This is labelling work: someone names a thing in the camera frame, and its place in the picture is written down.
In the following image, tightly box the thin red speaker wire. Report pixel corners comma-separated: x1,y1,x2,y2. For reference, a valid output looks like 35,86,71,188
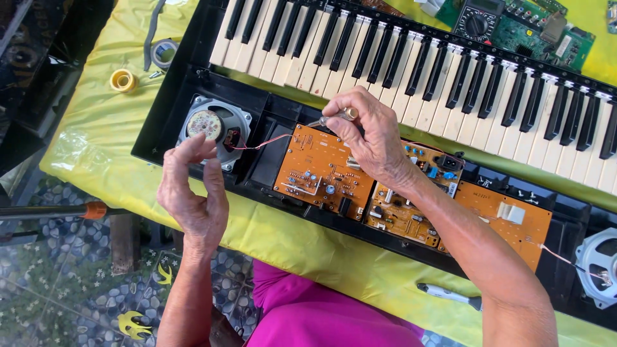
235,133,296,151

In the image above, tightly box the black glossy furniture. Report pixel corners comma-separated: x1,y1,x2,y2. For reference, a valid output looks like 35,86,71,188
0,0,117,176

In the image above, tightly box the person's right hand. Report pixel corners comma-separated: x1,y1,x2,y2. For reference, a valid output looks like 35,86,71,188
321,86,426,194

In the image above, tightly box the green circuit board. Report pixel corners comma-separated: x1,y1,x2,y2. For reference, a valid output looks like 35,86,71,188
436,0,596,73

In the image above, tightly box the thin pink speaker wire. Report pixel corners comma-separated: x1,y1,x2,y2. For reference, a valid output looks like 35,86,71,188
540,243,612,281

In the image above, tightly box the person's pink clothing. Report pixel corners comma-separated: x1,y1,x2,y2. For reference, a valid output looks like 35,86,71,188
245,259,426,347

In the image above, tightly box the grey strap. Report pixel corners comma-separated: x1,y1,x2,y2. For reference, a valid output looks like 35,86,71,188
143,0,167,72

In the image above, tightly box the brown circuit board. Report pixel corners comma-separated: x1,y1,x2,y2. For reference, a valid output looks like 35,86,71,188
361,0,407,18

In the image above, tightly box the yellow tape roll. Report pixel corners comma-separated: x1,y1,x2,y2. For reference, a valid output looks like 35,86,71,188
109,69,139,93

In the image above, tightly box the wooden table leg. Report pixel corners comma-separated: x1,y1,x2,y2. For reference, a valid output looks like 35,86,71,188
109,214,141,276

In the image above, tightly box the small silver brass-capped screwdriver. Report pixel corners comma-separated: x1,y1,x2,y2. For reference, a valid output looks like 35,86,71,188
307,107,360,129

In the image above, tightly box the grey tape roll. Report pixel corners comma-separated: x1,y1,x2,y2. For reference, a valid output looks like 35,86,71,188
150,39,179,71

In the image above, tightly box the white and black keybed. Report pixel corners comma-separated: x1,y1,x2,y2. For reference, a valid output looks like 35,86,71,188
210,0,617,196

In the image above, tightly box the orange-collared long tool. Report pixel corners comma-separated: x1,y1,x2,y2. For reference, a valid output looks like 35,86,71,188
0,201,132,223

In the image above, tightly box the orange board with white connector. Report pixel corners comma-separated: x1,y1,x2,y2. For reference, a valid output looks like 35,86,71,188
438,181,553,273

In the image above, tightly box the black multimeter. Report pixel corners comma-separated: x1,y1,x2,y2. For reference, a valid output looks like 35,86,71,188
452,0,506,44

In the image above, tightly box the person's left hand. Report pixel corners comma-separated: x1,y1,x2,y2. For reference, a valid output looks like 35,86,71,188
156,133,230,252

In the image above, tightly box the orange amplifier circuit board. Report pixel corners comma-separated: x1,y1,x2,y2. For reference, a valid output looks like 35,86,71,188
273,124,376,221

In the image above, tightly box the white ribbon cable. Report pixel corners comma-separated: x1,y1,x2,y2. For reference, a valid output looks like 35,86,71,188
415,0,449,17

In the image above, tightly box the grey-handled screwdriver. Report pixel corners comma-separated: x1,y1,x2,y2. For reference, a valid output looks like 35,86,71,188
417,283,483,312

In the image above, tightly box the black keyboard casing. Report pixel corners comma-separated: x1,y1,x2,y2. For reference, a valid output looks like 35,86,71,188
131,0,617,333

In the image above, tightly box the orange power circuit board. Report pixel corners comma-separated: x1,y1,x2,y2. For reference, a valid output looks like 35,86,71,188
363,140,464,249

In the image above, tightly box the yellow tablecloth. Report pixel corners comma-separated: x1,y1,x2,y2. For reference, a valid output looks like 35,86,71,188
39,0,617,347

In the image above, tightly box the grey round speaker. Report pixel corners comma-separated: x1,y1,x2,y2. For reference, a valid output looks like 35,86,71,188
575,227,617,310
176,94,254,173

